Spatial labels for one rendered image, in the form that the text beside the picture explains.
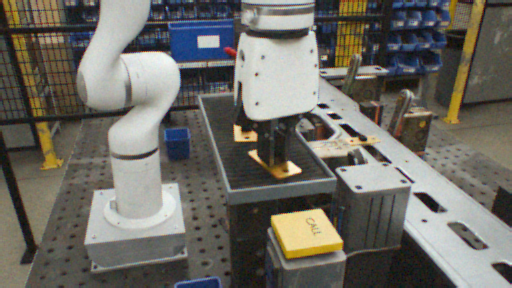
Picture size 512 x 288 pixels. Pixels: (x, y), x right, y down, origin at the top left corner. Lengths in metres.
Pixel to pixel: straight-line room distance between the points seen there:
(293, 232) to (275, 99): 0.16
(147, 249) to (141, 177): 0.19
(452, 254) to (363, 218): 0.16
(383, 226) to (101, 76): 0.62
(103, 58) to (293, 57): 0.50
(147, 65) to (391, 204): 0.60
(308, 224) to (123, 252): 0.70
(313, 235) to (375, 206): 0.22
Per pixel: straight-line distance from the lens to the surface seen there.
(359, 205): 0.61
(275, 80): 0.47
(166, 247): 1.06
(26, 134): 3.25
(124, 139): 0.97
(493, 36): 4.14
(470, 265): 0.70
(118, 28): 0.87
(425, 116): 1.13
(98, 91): 0.90
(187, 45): 1.66
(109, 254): 1.07
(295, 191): 0.49
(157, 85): 0.94
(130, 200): 1.05
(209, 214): 1.24
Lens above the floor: 1.42
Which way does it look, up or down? 26 degrees down
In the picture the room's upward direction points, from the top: straight up
